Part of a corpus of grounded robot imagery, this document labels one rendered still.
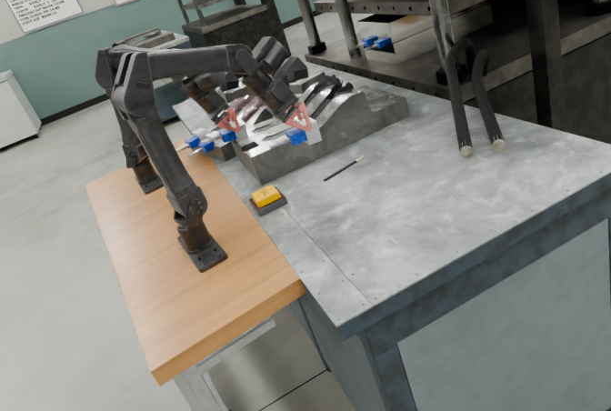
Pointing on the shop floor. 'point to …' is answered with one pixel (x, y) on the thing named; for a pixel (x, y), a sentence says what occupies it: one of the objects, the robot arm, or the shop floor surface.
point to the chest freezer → (15, 112)
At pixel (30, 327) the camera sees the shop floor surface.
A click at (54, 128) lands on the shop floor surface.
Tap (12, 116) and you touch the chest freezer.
